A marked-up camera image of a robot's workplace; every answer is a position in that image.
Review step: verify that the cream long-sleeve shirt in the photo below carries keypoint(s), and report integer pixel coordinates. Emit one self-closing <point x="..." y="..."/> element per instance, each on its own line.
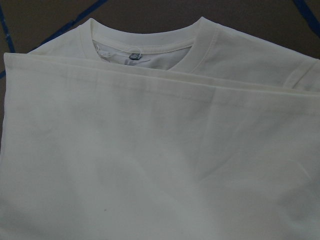
<point x="201" y="133"/>

